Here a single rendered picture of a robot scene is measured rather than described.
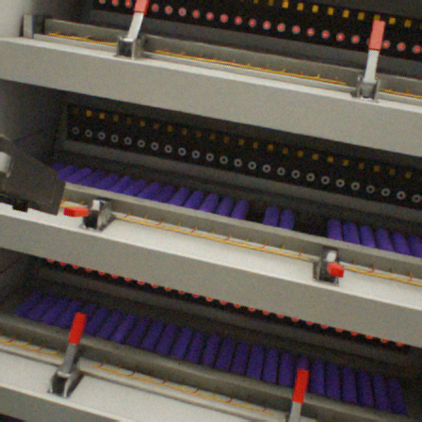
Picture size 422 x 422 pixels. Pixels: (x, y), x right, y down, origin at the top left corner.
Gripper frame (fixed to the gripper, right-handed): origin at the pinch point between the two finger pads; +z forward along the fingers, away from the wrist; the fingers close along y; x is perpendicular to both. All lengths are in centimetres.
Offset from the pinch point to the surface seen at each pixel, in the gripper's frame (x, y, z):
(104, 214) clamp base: 0.3, 1.2, 16.9
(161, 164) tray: 9.9, 2.6, 31.0
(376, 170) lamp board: 14.3, 32.0, 28.7
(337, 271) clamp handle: -0.7, 26.8, 9.9
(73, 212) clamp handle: -0.6, 0.6, 10.0
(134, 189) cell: 4.6, 1.7, 24.3
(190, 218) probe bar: 2.2, 10.5, 19.8
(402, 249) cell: 4.2, 35.7, 23.5
